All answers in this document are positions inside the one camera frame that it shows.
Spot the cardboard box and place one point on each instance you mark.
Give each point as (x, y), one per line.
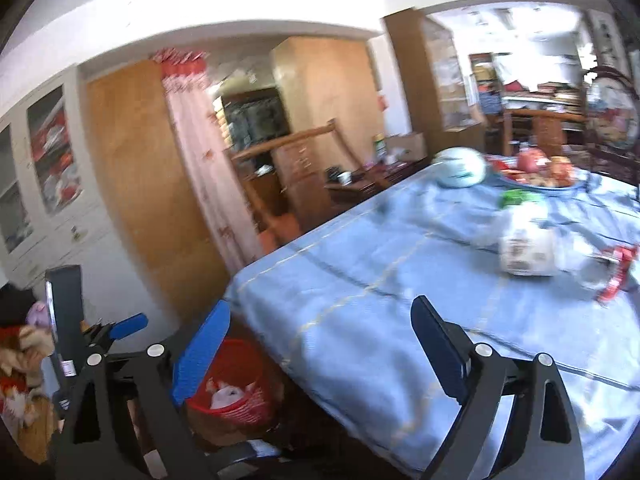
(407, 147)

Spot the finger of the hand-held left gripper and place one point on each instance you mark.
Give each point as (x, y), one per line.
(130, 326)

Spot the fruit plate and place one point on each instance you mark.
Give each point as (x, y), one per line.
(575, 182)

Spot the red apple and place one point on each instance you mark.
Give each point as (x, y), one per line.
(532, 160)

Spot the white plastic bag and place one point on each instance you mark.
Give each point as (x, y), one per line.
(520, 217)

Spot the round embroidered table screen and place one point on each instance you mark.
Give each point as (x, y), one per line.
(612, 120)

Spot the wooden door panel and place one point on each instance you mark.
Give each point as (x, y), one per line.
(140, 185)

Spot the red and clear wrapper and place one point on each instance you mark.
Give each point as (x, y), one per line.
(622, 270)

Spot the white glass door cabinet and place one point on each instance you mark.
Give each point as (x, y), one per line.
(75, 240)

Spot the curved wooden armchair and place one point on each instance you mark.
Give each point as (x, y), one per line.
(300, 140)

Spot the green plastic wrapper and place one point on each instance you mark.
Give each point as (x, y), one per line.
(520, 198)

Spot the red plastic basket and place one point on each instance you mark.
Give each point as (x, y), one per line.
(245, 360)

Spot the carved wooden chair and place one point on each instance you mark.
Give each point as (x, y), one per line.
(545, 132)

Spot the orange wrapped fruit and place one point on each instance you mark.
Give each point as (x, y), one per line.
(562, 170)

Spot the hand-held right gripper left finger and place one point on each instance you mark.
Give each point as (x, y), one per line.
(200, 355)

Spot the light wood wardrobe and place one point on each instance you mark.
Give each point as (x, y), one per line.
(325, 95)

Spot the blue checked tablecloth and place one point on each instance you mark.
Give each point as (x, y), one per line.
(375, 270)

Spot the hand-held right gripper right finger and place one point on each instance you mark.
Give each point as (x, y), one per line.
(440, 350)

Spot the pile of clothes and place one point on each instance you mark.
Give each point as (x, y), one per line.
(25, 360)

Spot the celadon lidded jar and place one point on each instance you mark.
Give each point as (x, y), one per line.
(459, 167)

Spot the pink floral curtain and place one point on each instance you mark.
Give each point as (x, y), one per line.
(200, 160)

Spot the wooden glass door cabinet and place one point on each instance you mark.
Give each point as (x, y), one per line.
(410, 70)

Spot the cluttered shelf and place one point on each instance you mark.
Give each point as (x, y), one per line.
(545, 92)

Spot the green can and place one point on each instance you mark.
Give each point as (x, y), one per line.
(380, 149)

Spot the dark wooden side table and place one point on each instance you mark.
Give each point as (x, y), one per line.
(370, 185)

